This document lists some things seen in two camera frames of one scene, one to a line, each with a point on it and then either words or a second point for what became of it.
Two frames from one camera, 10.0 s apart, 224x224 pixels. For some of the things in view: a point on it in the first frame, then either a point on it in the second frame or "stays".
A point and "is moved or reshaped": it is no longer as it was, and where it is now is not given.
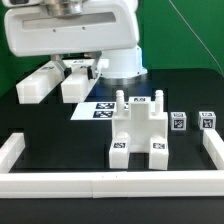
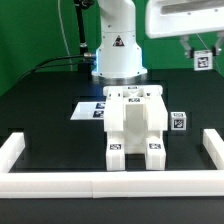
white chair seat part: x=140 y=125 stays
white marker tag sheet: x=88 y=111 stays
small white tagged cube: x=119 y=153 is moved or reshaped
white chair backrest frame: x=42 y=86 to x=117 y=95
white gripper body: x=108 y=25 to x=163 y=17
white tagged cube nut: x=178 y=121 stays
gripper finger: x=58 y=58 to x=190 y=51
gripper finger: x=91 y=69 to x=215 y=48
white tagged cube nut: x=207 y=120 to x=203 y=60
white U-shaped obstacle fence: x=140 y=184 stays
